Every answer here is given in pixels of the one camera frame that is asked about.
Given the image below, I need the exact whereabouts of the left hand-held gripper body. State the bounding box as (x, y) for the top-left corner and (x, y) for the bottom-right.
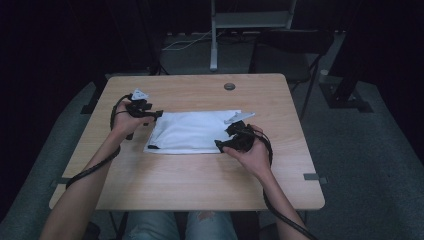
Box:
(125, 88), (153, 118)

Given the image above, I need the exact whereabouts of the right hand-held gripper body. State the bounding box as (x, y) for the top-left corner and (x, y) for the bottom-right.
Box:
(223, 112), (256, 153)

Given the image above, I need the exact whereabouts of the white tank top black trim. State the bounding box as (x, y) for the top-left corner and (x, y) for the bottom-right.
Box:
(143, 109), (243, 155)

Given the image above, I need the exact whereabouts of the person's left hand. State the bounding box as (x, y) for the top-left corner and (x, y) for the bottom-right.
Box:
(111, 99), (156, 138)

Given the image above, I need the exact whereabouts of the person's right hand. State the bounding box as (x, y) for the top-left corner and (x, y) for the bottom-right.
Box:
(222, 125), (272, 178)

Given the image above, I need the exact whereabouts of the black table foot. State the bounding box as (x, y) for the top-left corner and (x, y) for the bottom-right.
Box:
(80, 78), (109, 115)

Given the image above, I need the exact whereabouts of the person's right leg in jeans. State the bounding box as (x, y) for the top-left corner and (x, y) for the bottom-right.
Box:
(184, 211), (239, 240)

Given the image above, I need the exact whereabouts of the person's leg in jeans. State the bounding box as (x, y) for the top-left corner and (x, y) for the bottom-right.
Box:
(121, 211), (177, 240)
(184, 211), (239, 240)

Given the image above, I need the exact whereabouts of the grey tape strip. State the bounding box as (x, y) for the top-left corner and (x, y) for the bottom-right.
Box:
(303, 173), (328, 185)
(50, 177), (73, 188)

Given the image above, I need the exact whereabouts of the black chair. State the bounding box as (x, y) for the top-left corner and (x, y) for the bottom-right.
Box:
(248, 29), (334, 121)

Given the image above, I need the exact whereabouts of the person's left leg in jeans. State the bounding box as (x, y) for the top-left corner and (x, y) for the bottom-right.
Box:
(121, 211), (177, 240)

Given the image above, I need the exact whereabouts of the black stand base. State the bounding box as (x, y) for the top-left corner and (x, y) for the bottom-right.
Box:
(319, 29), (374, 114)

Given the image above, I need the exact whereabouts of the grey metal stand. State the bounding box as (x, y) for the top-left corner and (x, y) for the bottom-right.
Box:
(209, 0), (298, 72)

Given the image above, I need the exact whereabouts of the white floor cable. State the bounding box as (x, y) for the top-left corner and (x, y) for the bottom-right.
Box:
(162, 29), (224, 52)

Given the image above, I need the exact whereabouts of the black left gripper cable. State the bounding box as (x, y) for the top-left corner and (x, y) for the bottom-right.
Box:
(65, 94), (135, 190)

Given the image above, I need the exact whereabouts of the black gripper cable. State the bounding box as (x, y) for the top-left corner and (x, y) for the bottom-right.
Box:
(248, 128), (321, 240)
(65, 94), (135, 190)

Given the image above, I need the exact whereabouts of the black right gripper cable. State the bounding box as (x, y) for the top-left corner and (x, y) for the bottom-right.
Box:
(248, 128), (321, 240)

